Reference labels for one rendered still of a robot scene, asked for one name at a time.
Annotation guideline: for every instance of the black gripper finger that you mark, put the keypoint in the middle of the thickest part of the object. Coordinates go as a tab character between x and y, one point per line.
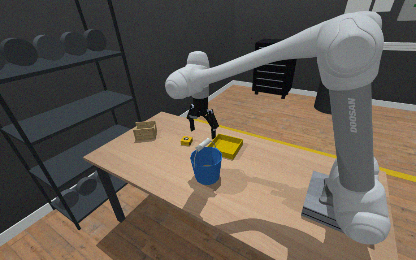
191	120
210	117

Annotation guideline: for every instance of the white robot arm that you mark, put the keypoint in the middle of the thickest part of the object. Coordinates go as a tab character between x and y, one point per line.
348	50

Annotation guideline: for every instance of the wooden crate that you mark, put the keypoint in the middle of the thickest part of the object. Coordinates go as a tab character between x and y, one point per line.
145	130

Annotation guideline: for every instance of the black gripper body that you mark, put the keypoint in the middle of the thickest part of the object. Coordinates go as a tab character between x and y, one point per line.
201	103

